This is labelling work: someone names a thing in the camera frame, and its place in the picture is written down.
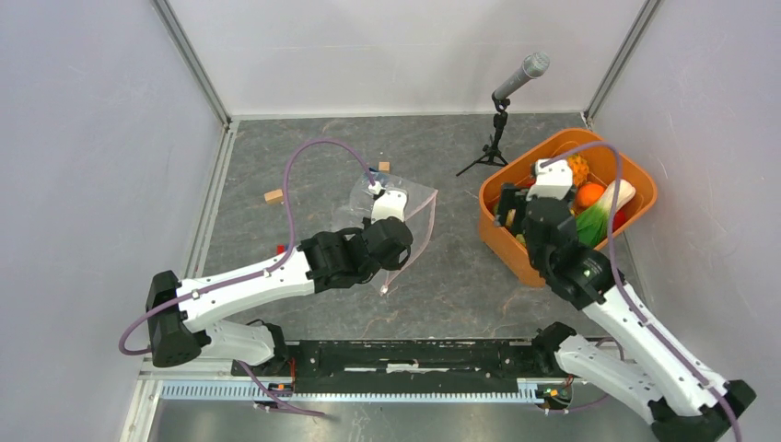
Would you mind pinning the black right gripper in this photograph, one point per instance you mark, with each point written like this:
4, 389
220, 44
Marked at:
510, 198

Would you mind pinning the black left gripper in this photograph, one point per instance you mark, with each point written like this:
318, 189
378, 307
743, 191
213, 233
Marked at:
395, 263

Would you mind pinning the clear pink-dotted zip bag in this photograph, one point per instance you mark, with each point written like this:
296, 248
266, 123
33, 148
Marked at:
419, 218

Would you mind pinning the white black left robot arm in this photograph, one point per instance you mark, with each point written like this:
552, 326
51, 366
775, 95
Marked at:
189, 318

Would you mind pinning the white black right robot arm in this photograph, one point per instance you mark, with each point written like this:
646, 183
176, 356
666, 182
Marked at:
674, 392

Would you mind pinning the toy bok choy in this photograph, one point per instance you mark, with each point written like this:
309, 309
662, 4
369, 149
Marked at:
592, 223

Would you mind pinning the toy orange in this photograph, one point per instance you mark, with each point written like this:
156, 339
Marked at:
588, 194

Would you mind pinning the toy pineapple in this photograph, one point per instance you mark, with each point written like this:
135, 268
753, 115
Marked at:
580, 169

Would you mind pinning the red toy tomato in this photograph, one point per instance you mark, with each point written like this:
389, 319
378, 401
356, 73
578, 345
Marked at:
619, 220

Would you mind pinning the wooden block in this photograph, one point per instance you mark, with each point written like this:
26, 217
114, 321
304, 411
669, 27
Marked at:
276, 196

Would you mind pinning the orange plastic bin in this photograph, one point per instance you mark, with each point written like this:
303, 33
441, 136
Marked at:
511, 252

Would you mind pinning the grey microphone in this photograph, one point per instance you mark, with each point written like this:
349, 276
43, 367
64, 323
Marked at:
532, 67

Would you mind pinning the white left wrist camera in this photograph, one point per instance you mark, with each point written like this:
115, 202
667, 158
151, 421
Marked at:
387, 202

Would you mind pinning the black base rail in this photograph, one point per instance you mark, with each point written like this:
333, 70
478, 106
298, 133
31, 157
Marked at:
411, 366

